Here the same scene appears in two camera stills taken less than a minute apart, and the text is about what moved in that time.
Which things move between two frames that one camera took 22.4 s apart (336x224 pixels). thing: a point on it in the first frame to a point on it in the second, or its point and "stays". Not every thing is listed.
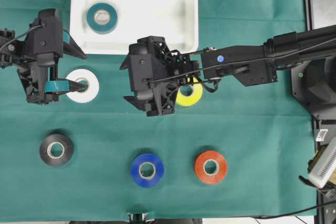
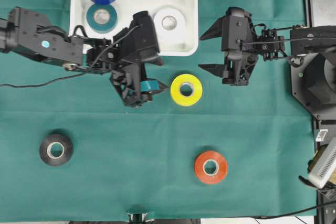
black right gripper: [155, 72] to [238, 64]
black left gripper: [35, 70] to [127, 71]
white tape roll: [93, 88] to [180, 20]
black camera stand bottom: [138, 218] stays
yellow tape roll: [192, 99] stays
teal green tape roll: [105, 28] stays
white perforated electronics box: [326, 165] stays
